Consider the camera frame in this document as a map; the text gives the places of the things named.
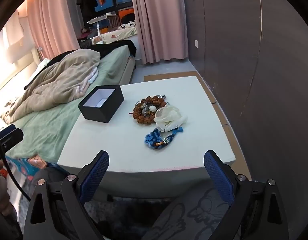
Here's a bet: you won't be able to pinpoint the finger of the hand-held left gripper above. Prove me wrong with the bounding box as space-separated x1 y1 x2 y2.
0 124 24 154

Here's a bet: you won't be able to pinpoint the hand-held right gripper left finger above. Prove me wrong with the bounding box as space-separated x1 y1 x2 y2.
23 150 111 240

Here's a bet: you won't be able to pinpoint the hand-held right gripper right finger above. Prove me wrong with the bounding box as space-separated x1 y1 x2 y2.
203 150 290 240

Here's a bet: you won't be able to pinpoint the blue knotted cord bracelet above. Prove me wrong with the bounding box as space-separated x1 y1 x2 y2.
144 126 184 150

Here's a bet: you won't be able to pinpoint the black gift box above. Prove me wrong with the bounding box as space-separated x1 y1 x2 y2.
78 85 125 124

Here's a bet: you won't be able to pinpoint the brown seed bead bracelet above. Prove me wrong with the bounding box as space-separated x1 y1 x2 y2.
133 95 167 125

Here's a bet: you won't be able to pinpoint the cream fabric hair scrunchie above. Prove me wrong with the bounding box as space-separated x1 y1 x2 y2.
153 105 188 133

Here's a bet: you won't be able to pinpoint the grey stone bead bracelet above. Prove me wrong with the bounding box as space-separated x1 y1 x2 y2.
140 100 157 115

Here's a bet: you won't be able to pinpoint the silver metal keychain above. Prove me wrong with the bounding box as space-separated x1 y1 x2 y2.
136 94 171 105

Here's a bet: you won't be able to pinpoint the person's left hand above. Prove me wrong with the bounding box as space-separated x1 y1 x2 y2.
0 180 10 217

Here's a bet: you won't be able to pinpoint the teal printed blanket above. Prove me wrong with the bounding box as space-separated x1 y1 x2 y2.
4 155 57 180

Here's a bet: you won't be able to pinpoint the bed with green sheet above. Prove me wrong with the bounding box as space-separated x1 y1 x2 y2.
0 44 137 163

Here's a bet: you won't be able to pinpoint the white low table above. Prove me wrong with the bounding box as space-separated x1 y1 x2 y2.
57 76 237 200

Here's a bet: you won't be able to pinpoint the grey printed pajama pants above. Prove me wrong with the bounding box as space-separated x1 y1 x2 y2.
31 166 235 240

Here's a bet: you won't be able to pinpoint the beige blanket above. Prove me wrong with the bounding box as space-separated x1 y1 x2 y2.
1 49 101 120

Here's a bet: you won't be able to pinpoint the white pink patterned sheet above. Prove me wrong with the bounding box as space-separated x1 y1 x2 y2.
76 66 99 93

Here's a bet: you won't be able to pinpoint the pile of pink black clothes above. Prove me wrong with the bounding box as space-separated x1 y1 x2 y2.
78 29 94 40

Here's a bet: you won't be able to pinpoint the pink curtain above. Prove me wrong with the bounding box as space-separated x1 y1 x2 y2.
130 0 189 65
26 0 81 60

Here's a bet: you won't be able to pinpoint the floral print quilt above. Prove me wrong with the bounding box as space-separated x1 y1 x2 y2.
91 25 137 44

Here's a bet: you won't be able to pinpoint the white folding table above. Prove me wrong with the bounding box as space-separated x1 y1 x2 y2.
87 15 114 34

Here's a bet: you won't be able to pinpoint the black hanging clothes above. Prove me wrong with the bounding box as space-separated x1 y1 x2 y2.
76 0 98 25

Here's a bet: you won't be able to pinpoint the orange and black object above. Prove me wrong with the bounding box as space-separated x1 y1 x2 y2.
119 8 134 25

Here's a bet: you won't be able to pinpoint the black cable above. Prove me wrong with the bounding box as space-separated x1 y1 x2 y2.
0 120 32 202

